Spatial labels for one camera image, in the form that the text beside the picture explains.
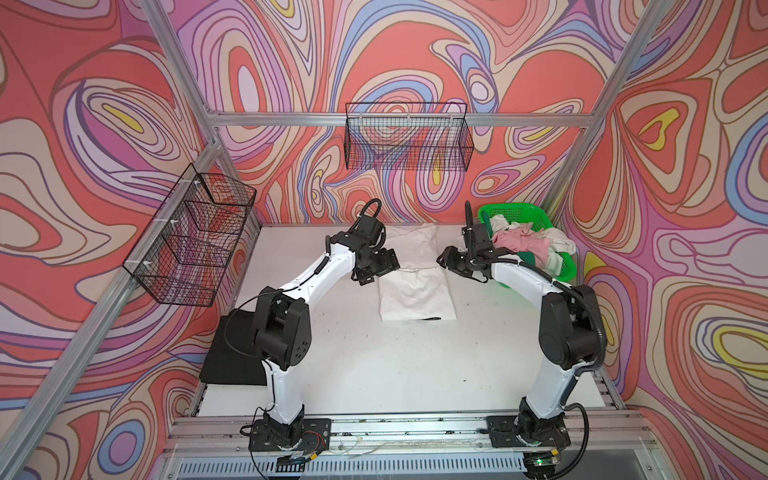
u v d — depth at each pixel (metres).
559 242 1.02
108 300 0.57
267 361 0.53
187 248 0.79
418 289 0.99
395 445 0.72
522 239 1.07
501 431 0.73
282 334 0.49
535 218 1.14
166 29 0.71
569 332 0.50
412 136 0.95
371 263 0.76
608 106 0.85
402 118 0.86
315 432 0.73
